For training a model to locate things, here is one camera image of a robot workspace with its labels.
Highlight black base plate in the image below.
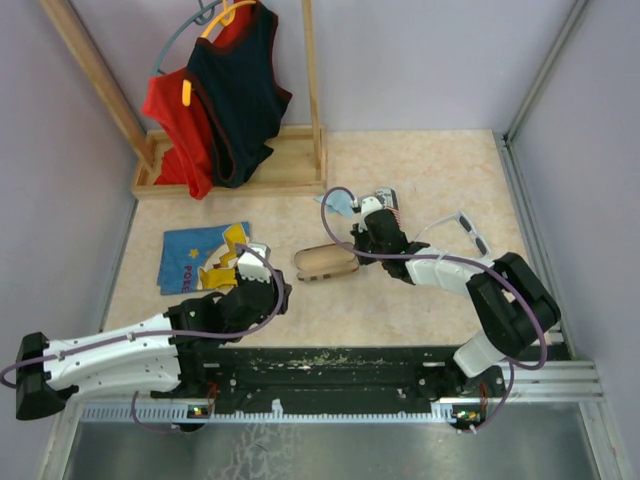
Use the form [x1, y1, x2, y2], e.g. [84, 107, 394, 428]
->
[151, 347, 505, 413]

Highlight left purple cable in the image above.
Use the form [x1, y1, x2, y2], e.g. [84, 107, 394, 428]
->
[0, 242, 288, 437]

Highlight red tank top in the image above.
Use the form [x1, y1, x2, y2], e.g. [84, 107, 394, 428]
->
[142, 4, 253, 200]

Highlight aluminium rail frame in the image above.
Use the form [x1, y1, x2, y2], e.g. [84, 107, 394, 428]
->
[34, 0, 640, 480]

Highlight white slotted cable duct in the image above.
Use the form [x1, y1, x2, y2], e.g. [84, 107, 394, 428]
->
[81, 398, 482, 427]

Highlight navy tank top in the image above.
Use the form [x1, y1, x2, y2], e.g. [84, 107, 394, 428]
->
[185, 2, 292, 188]

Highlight white frame sunglasses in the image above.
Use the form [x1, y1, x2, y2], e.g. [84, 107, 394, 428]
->
[413, 211, 491, 258]

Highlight grey blue hanger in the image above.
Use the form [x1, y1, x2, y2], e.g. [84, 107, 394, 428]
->
[151, 0, 222, 76]

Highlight blue yellow cartoon pouch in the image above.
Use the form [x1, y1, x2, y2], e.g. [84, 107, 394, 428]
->
[157, 221, 251, 296]

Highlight yellow hanger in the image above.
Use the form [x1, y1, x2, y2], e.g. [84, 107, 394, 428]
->
[181, 0, 259, 108]

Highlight light blue cloth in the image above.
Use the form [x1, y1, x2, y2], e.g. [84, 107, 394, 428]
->
[315, 190, 356, 218]

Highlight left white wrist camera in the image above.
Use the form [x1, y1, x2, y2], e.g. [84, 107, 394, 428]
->
[236, 243, 272, 283]

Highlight plaid glasses case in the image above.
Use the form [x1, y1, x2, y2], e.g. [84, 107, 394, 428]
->
[294, 244, 359, 282]

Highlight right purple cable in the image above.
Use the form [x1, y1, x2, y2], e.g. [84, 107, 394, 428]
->
[320, 186, 549, 434]

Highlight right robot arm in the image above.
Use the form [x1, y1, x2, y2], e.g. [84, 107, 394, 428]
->
[352, 206, 561, 396]

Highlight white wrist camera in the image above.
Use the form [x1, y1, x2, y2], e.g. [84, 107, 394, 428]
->
[236, 243, 272, 283]
[352, 195, 385, 218]

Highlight flag newsprint glasses case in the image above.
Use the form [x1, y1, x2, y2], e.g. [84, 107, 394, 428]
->
[375, 187, 402, 227]

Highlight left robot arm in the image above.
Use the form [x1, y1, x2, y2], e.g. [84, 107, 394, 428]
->
[1, 270, 292, 421]

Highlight purple cable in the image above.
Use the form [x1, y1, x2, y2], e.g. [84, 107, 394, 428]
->
[0, 242, 288, 437]
[320, 186, 549, 434]

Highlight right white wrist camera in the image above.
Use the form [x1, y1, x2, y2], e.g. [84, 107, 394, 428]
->
[352, 195, 385, 218]

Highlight wooden clothes rack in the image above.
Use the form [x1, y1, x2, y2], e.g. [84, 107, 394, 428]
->
[41, 1, 328, 200]

